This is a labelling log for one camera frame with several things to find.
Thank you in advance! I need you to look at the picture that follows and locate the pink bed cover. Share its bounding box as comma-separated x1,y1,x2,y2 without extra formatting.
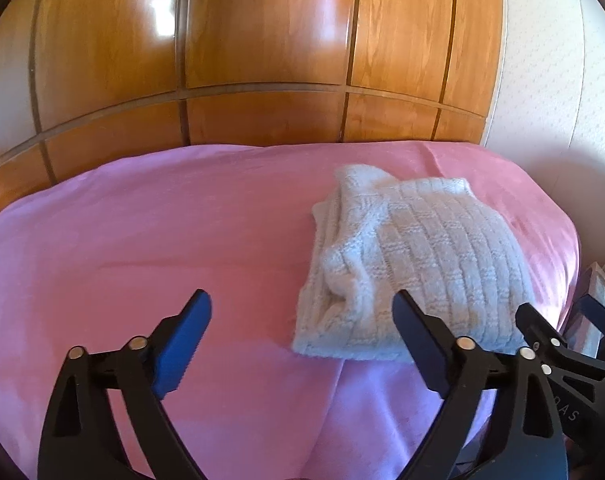
0,141,579,479

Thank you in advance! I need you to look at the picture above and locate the glossy wooden headboard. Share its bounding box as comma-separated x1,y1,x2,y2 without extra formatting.
0,0,503,211

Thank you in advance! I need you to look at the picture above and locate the cream knitted sweater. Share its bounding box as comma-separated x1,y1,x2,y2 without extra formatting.
292,165,535,362

